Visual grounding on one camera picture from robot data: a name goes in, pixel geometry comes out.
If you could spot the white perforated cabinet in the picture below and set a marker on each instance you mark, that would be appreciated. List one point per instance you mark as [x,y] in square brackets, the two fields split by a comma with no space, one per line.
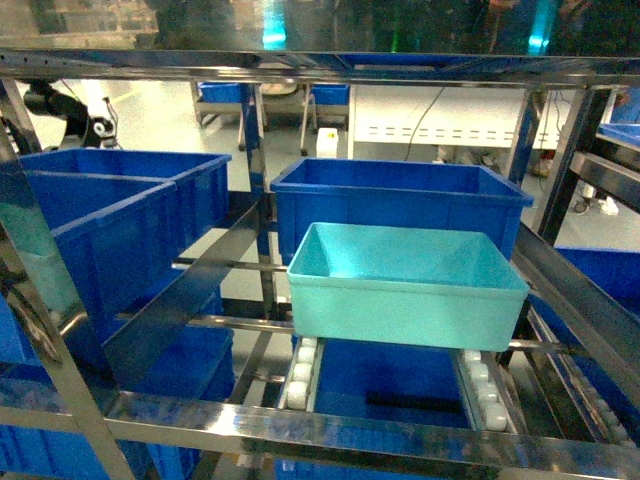
[452,116]

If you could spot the blue bin left front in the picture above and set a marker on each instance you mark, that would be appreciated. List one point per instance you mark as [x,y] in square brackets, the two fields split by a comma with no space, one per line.
[99,239]

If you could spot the stainless steel shelf frame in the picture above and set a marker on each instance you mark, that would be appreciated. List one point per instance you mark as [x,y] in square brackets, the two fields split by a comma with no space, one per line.
[225,428]

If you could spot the teal plastic bin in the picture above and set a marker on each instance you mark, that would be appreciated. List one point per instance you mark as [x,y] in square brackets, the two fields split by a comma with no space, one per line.
[424,287]

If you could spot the blue bin lower shelf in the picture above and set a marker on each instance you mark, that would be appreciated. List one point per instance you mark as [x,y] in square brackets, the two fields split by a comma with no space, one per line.
[389,382]

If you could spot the roller conveyor track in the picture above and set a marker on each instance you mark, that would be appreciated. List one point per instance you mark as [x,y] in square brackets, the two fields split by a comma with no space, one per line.
[301,383]

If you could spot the blue bin behind teal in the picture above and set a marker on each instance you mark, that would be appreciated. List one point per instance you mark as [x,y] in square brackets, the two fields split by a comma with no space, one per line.
[396,194]

